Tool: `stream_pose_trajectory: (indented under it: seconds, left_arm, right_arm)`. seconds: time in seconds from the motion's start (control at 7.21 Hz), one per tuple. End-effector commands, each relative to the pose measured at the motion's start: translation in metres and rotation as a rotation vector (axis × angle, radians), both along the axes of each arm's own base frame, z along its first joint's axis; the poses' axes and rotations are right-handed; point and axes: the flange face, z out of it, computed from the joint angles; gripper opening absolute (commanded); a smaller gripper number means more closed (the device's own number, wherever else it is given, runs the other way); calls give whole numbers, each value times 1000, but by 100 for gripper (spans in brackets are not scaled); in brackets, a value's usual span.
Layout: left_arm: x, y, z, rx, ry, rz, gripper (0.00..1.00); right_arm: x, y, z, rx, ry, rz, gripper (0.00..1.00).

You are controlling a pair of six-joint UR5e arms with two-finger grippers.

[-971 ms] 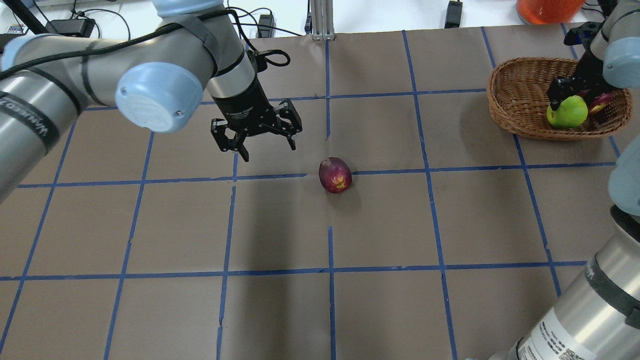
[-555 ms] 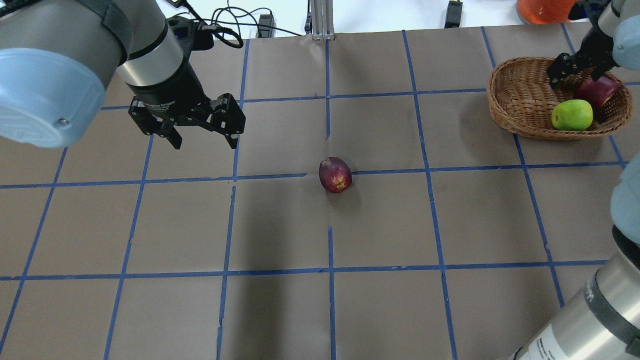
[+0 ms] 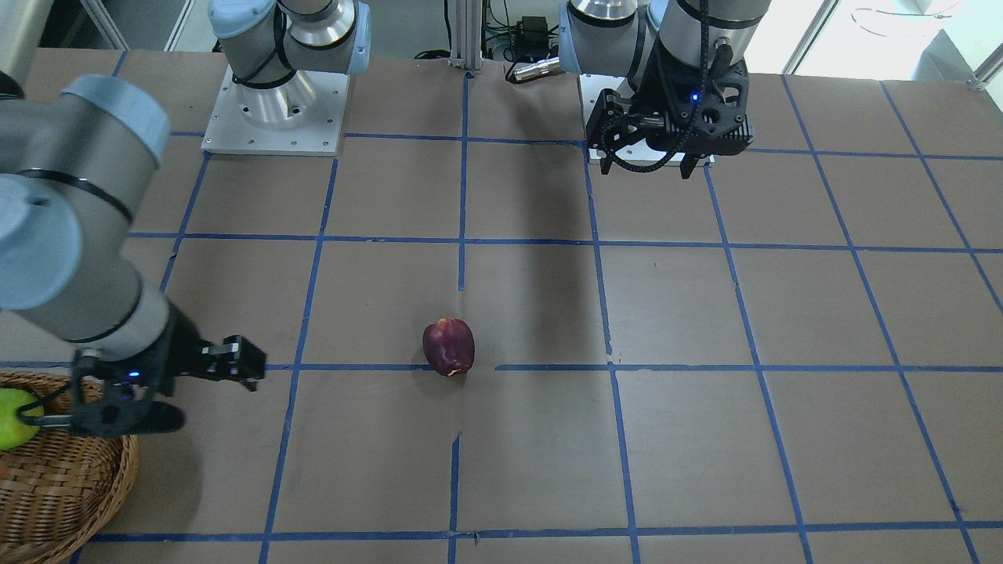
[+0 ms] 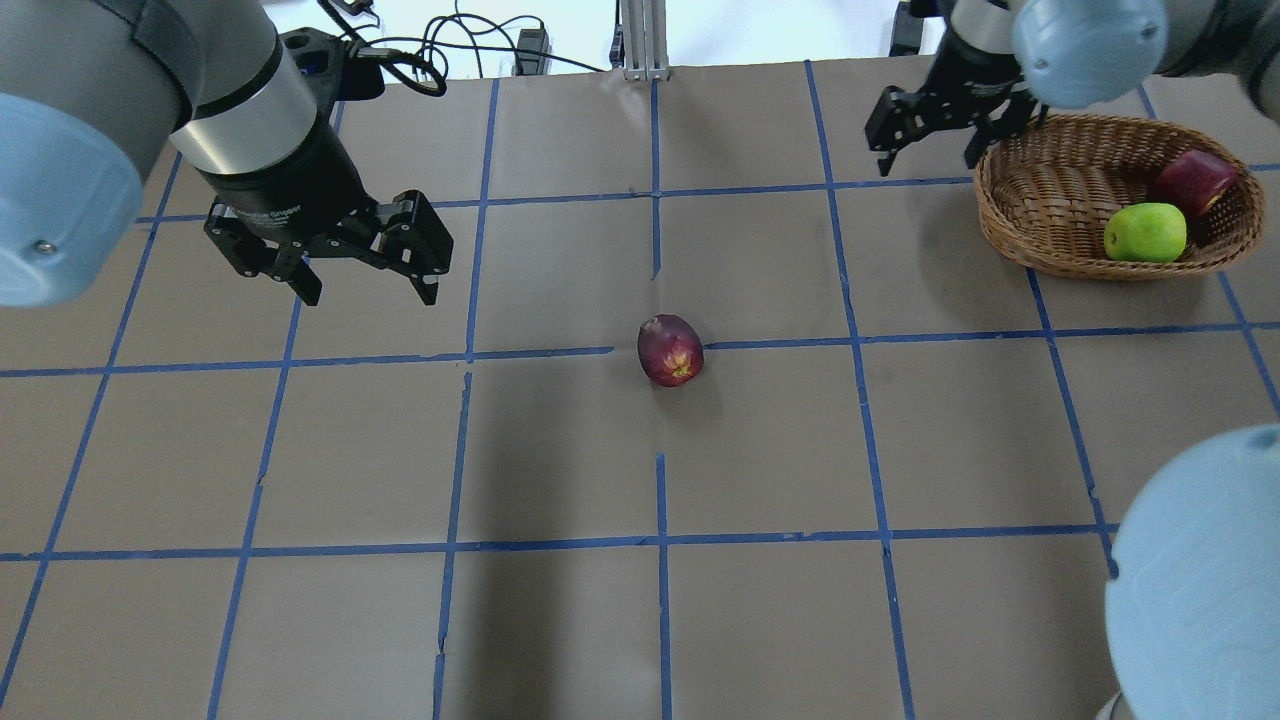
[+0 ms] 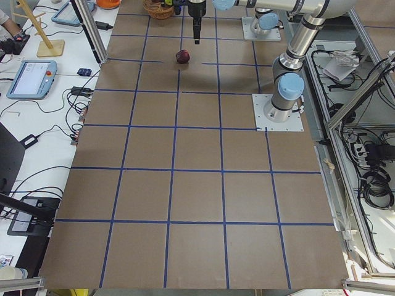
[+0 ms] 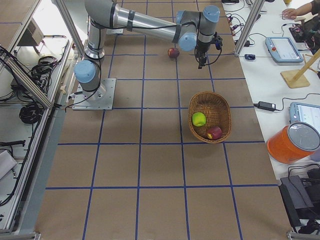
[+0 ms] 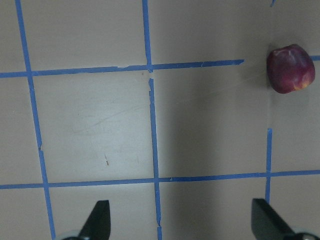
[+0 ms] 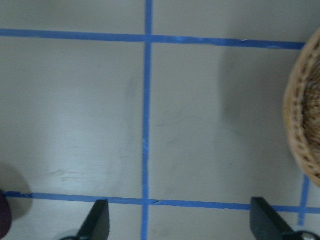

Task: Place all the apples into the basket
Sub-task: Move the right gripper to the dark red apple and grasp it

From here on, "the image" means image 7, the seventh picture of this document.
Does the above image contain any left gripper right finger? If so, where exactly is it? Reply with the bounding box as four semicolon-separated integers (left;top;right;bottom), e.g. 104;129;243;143
251;198;295;240

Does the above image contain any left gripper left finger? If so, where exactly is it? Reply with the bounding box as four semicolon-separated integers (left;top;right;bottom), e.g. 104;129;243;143
78;200;111;240

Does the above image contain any dark red apple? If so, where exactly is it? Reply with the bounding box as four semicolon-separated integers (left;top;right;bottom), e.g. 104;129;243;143
266;44;316;94

